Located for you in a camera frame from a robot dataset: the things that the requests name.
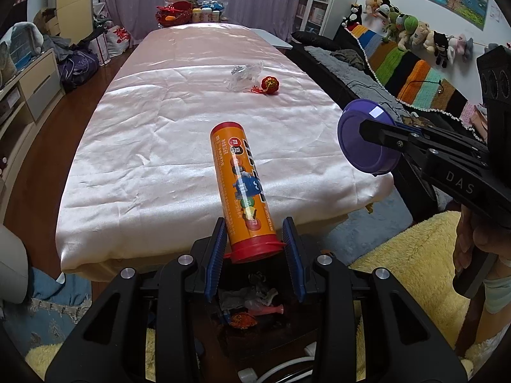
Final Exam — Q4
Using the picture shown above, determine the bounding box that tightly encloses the red orange wrapper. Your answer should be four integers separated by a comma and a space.
229, 312, 257, 329

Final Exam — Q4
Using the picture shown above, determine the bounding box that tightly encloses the row of plush toys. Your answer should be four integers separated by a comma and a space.
364, 0, 474, 68

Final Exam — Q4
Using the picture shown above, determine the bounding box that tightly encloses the purple plastic bowl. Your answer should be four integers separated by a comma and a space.
337, 99, 400, 176

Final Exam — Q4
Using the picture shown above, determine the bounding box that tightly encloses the white cylindrical bin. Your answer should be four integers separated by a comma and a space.
0, 225, 28, 304

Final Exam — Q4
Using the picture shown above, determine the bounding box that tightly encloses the beige standing air conditioner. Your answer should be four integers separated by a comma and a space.
56, 0, 93, 43

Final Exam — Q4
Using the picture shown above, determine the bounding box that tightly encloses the pink satin table cloth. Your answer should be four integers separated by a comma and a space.
54, 21, 394, 274

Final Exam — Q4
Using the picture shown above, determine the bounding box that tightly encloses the clear bag with foil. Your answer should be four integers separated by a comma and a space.
225, 61, 263, 92

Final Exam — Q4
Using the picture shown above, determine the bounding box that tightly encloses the dark sofa with grey throw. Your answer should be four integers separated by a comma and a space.
288, 30, 440, 129

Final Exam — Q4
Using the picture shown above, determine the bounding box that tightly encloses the orange candy tube red cap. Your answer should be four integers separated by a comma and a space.
210, 122, 284, 264

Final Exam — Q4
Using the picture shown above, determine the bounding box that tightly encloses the black cat plush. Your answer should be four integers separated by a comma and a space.
341, 4, 363, 29

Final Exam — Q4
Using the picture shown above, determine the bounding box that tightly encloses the purple bag on floor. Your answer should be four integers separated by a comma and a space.
57, 50, 100, 94

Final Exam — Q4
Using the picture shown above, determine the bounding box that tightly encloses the striped crochet blanket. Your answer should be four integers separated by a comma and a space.
348, 24, 477, 125

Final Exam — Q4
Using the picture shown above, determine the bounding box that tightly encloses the white folding side table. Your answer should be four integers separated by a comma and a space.
252, 29, 293, 51

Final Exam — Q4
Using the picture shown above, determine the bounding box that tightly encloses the yellow fluffy rug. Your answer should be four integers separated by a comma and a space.
28, 235, 491, 382

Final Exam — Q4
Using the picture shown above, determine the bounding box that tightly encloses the person's right hand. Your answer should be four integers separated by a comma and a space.
453, 206, 510, 278

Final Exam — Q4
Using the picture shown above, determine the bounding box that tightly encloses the red basket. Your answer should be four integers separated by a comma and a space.
155, 0, 193, 28

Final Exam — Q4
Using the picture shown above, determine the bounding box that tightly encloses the pink red plastic cone toy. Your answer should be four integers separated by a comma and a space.
244, 300, 284, 316

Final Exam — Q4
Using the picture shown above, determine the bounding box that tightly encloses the red tasselled ornament ball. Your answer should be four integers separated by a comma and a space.
250, 76, 280, 95

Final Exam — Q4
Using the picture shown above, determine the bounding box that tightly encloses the beige tv cabinet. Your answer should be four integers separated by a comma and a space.
1, 49, 64, 217

